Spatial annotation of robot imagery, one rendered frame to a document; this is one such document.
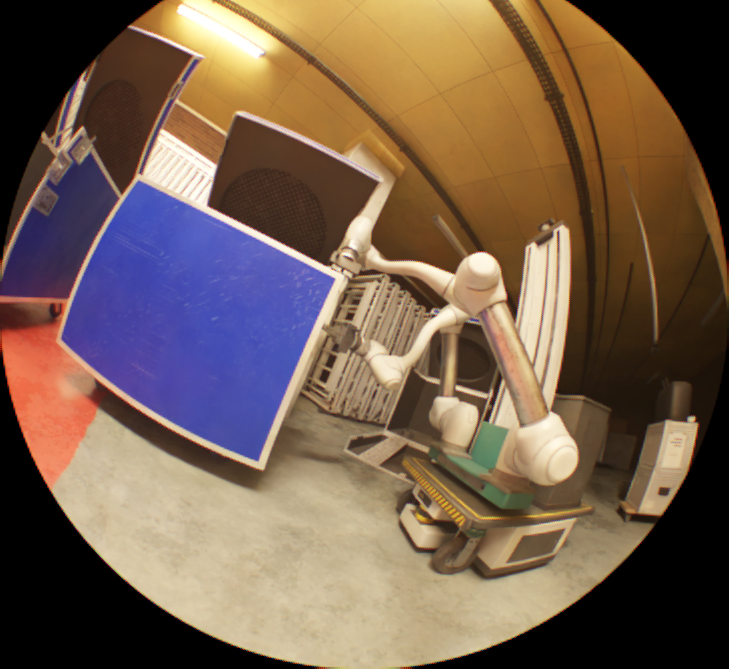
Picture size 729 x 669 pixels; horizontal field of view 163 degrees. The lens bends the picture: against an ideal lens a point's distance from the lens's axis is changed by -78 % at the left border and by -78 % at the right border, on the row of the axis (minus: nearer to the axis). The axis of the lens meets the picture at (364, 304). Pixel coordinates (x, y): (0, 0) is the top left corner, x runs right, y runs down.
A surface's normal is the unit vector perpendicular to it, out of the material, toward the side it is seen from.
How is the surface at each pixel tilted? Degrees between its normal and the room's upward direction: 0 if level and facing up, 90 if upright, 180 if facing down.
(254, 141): 142
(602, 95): 180
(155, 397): 90
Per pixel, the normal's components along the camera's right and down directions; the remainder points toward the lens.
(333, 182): -0.08, 0.63
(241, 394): 0.35, -0.13
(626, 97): -0.37, 0.89
